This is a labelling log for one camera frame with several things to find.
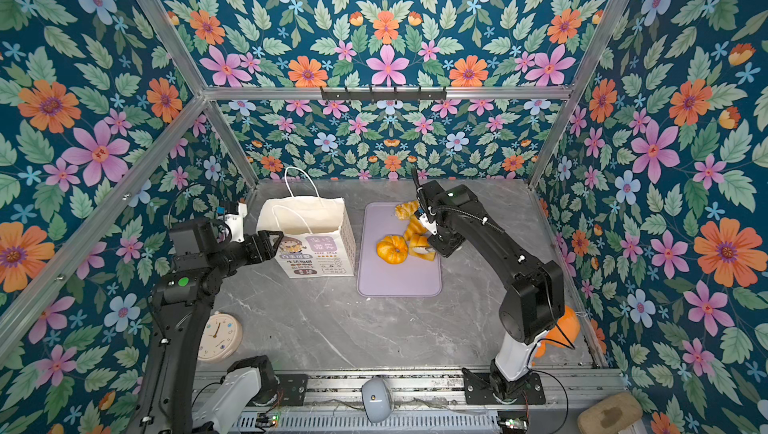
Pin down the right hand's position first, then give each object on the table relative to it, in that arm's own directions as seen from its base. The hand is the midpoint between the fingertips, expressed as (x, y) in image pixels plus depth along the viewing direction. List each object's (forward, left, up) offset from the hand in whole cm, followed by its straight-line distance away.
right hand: (451, 243), depth 83 cm
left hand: (-4, +45, +13) cm, 47 cm away
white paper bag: (-3, +34, +10) cm, 36 cm away
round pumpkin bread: (+7, +17, -14) cm, 23 cm away
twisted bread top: (+22, +13, -11) cm, 28 cm away
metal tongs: (-1, +6, +9) cm, 11 cm away
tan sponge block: (-39, -34, -14) cm, 53 cm away
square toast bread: (+2, +8, -6) cm, 11 cm away
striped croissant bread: (+14, +10, -12) cm, 21 cm away
